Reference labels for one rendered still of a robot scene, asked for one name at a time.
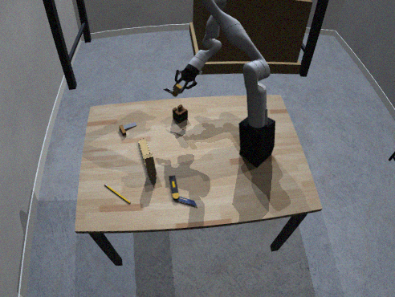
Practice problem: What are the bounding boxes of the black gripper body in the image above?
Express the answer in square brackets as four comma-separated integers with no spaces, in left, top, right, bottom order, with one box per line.
[181,64,200,83]

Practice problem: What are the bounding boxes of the brown wooden block with green stripe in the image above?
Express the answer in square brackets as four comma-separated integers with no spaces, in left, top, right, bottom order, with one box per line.
[173,104,188,123]

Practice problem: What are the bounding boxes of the black sliding bevel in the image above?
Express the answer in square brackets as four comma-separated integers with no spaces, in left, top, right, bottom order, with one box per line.
[169,175,197,206]

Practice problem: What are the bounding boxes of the try square with wooden stock and grey blade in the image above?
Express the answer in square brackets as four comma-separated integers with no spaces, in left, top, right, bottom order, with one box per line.
[120,122,136,136]

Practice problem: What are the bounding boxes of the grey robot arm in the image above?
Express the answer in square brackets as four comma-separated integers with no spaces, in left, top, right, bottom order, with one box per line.
[188,0,271,128]

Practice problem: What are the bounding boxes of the l-shaped wooden frame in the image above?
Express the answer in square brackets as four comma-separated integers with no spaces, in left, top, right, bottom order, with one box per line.
[138,138,157,177]

